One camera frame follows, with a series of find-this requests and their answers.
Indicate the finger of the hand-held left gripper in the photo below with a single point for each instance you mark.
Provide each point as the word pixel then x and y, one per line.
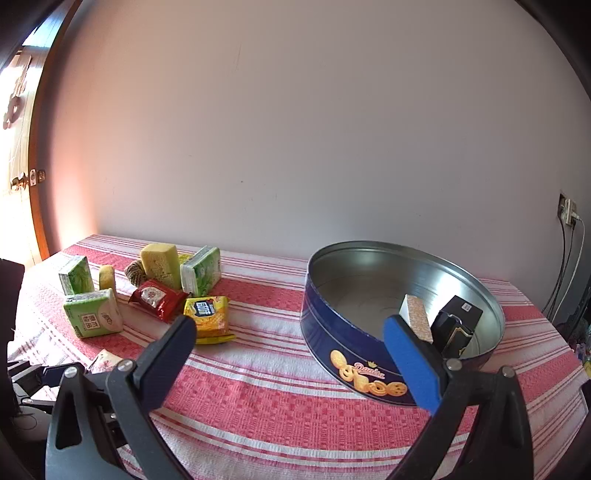
pixel 32 383

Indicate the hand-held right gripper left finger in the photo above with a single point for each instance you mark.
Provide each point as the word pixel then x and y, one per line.
pixel 171 360

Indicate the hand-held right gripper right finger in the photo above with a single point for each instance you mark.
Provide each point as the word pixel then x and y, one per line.
pixel 411 364

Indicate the beige sponge block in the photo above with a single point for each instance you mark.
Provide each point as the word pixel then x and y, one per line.
pixel 418 316

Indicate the blue round cookie tin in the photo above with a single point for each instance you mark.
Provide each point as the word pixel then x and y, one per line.
pixel 341 341

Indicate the green tissue pack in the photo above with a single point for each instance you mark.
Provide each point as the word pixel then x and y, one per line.
pixel 76 274
pixel 201 270
pixel 92 314

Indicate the yellow biscuit packet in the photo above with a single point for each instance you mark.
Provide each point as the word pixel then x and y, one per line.
pixel 210 318

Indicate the red snack packet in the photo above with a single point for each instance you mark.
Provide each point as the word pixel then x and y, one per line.
pixel 154 297

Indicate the white printed packet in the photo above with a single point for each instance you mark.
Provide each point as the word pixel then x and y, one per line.
pixel 104 361

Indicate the black box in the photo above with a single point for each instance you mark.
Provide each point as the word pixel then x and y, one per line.
pixel 461 308

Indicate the dark object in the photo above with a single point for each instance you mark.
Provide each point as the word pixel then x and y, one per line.
pixel 10 309

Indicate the large yellow sponge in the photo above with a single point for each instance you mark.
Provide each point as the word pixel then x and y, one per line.
pixel 159 263

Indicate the small yellow sponge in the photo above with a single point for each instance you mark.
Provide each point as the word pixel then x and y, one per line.
pixel 107 279

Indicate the red striped tablecloth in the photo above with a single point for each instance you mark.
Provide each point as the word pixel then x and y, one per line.
pixel 277 369

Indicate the wooden door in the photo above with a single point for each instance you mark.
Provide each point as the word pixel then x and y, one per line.
pixel 14 221
pixel 40 221

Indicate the dark clutter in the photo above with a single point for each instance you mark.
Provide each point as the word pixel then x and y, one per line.
pixel 577 334

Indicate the brass door knob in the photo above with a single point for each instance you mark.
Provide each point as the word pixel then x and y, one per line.
pixel 19 182

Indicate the brass door latch plate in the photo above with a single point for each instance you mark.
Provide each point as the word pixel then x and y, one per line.
pixel 38 176

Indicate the wall socket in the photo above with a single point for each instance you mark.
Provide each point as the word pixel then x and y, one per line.
pixel 568 207

